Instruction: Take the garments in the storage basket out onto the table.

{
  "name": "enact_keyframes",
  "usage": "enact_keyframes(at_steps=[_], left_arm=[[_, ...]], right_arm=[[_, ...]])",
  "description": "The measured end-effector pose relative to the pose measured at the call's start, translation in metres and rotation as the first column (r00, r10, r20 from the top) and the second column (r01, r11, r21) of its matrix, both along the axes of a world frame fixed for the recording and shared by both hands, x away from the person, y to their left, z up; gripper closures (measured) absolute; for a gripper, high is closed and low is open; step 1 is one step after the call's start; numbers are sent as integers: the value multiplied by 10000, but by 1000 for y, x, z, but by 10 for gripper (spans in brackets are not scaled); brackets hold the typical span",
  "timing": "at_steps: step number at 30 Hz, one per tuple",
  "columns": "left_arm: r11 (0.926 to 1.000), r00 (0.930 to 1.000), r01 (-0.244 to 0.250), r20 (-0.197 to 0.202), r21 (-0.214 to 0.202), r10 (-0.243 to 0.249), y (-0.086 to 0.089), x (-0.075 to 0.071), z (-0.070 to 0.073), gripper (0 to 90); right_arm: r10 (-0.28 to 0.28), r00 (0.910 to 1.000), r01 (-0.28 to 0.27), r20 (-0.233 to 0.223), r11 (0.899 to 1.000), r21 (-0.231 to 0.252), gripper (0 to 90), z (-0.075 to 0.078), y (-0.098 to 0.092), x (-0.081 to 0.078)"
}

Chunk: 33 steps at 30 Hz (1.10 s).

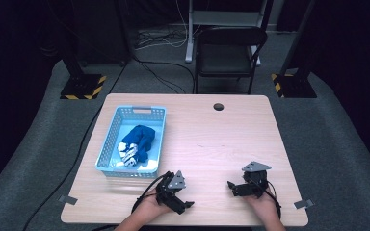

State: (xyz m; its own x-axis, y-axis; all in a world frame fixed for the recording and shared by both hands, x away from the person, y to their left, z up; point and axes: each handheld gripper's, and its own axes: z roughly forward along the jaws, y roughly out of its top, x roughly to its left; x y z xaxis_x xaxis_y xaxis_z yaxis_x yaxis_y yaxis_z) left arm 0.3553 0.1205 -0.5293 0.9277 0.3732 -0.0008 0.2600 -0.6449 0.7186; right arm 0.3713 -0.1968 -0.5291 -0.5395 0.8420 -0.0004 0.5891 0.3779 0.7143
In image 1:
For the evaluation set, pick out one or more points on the person's left hand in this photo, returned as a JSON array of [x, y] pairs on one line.
[[151, 207]]

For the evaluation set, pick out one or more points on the black folding chair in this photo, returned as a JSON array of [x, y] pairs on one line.
[[228, 59]]

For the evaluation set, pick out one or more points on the white metal desk frame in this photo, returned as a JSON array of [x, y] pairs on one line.
[[221, 17]]

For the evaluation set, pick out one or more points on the black cabinet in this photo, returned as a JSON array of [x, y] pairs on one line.
[[102, 32]]

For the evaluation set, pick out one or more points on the person's right hand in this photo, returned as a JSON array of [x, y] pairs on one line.
[[268, 207]]

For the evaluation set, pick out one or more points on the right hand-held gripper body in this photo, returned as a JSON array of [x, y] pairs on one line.
[[256, 179]]

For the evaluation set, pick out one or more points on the black stand with striped base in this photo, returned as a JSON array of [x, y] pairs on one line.
[[82, 86], [297, 85]]

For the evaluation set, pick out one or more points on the blue and white cloth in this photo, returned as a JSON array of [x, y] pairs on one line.
[[139, 139]]

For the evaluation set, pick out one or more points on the grey tape piece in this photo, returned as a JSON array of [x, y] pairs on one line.
[[67, 200], [303, 203]]

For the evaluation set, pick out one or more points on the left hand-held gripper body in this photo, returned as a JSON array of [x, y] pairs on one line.
[[170, 194]]

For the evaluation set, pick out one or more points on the light blue plastic basket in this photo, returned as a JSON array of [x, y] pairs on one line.
[[114, 150]]

